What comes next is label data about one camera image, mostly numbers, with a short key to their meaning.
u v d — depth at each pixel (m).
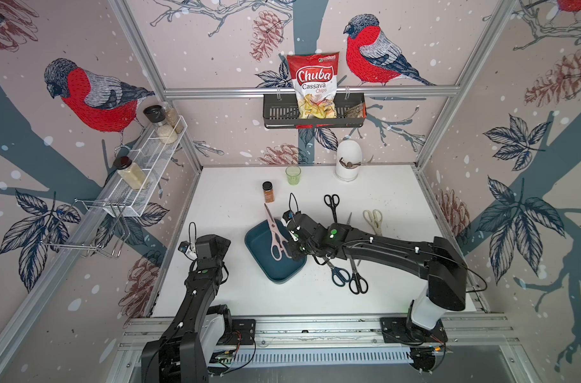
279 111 0.95
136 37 0.76
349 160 1.15
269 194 1.03
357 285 0.83
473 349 0.75
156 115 0.78
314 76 0.81
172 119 0.86
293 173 1.13
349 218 1.02
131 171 0.66
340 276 0.85
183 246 0.76
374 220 1.00
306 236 0.60
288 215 0.71
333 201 1.07
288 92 0.93
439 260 0.44
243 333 0.73
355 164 1.11
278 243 0.78
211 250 0.66
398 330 0.73
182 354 0.40
